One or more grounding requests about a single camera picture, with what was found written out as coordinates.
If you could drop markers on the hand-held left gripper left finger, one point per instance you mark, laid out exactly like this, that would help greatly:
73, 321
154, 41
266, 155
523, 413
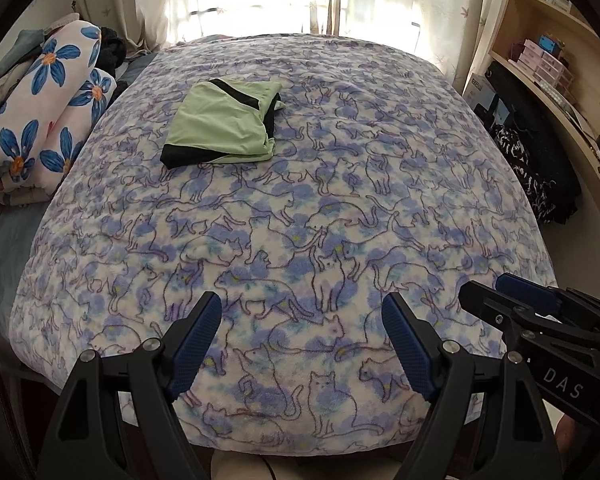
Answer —
195, 345

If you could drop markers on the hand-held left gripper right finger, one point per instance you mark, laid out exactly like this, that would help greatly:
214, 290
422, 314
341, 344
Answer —
410, 345

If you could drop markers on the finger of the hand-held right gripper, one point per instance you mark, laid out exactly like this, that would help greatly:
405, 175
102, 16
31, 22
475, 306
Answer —
530, 290
490, 307

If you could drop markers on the green and black jacket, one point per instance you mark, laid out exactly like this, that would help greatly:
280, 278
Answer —
215, 120

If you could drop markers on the black and white patterned cloth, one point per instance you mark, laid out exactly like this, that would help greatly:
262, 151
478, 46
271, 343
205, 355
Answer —
525, 170

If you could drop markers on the cat print fleece blanket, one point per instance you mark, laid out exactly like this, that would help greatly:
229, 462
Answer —
330, 185

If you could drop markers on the white and black box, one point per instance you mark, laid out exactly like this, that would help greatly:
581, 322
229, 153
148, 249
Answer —
480, 87

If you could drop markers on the blue bed sheet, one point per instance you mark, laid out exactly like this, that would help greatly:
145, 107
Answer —
5, 240

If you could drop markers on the stack of pink boxes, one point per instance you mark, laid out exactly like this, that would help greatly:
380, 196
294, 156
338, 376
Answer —
545, 62

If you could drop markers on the blue-flower white pillows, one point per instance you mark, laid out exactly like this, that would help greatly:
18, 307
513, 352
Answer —
45, 125

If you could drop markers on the wooden shelf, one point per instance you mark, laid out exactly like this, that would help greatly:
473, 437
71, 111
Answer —
525, 15

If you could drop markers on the dark cloth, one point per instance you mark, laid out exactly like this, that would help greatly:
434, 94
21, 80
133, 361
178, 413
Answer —
111, 50

